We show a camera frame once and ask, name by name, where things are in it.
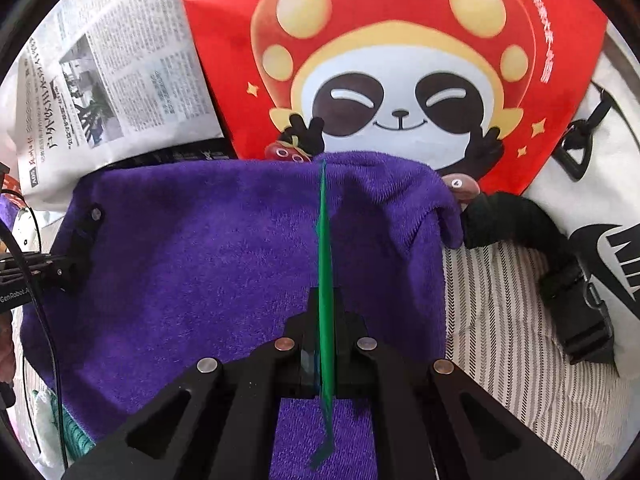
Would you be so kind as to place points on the thin green sheet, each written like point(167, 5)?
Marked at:
point(325, 260)

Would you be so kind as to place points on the white tote bag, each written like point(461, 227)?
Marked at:
point(615, 160)

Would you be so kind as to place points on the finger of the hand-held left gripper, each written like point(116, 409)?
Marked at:
point(82, 235)
point(57, 272)

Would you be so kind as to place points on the green knit cloth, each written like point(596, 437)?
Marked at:
point(77, 440)

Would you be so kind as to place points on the newspaper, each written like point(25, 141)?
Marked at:
point(125, 60)

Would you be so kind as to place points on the red panda print bag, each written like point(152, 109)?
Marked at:
point(400, 35)

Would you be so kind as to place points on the purple towel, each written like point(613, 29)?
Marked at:
point(200, 260)

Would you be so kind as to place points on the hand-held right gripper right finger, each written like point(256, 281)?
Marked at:
point(346, 360)

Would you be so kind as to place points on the striped bed sheet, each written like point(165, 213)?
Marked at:
point(500, 360)

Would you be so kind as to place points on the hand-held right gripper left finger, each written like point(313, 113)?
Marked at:
point(300, 360)

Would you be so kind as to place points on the white paper towel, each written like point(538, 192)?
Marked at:
point(45, 420)

